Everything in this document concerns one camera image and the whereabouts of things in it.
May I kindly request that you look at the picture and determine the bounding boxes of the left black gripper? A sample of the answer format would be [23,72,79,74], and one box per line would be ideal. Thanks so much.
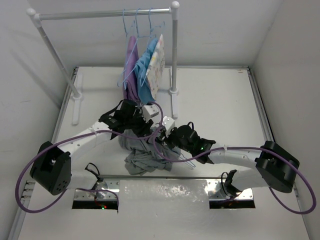
[124,108,153,136]

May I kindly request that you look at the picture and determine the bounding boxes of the light blue wire hanger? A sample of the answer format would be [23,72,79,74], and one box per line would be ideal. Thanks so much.
[177,151,196,170]

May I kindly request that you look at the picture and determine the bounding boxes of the grey t shirt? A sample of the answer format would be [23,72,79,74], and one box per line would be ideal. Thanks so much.
[118,129,181,175]

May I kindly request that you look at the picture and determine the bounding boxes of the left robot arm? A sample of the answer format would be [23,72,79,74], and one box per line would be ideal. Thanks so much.
[29,100,159,196]

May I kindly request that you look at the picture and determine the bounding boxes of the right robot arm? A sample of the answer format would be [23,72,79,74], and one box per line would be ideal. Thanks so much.
[160,122,300,196]

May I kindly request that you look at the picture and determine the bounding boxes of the purple t shirt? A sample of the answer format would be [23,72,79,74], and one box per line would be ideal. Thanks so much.
[122,36,140,102]

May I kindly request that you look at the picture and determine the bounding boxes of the light blue hanger with purple shirt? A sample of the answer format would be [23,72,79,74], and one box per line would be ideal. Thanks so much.
[117,8,140,87]

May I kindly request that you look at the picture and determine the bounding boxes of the white patterned t shirt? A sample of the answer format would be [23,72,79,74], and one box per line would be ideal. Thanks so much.
[146,34,165,100]

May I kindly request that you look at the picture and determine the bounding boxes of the light blue t shirt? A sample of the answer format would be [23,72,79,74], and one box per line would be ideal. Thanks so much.
[134,38,158,105]

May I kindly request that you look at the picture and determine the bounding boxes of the light blue hanger with patterned shirt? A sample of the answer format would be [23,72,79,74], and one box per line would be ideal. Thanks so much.
[148,7,166,40]

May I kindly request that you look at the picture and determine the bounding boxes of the white front cover panel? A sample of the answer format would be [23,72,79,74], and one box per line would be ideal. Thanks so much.
[19,180,308,240]

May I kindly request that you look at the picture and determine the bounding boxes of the white garment rack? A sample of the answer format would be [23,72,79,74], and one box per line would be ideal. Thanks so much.
[26,1,180,125]

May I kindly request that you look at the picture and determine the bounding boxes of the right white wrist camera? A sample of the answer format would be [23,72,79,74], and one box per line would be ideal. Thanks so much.
[162,116,176,136]

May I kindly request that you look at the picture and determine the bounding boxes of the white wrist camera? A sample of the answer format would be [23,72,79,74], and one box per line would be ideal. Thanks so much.
[141,104,159,121]
[162,116,176,136]

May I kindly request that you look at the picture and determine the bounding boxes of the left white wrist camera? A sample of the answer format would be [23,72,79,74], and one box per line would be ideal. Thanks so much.
[141,104,159,121]

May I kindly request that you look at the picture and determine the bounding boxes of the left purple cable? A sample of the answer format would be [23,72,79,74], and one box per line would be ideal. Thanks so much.
[14,101,165,214]

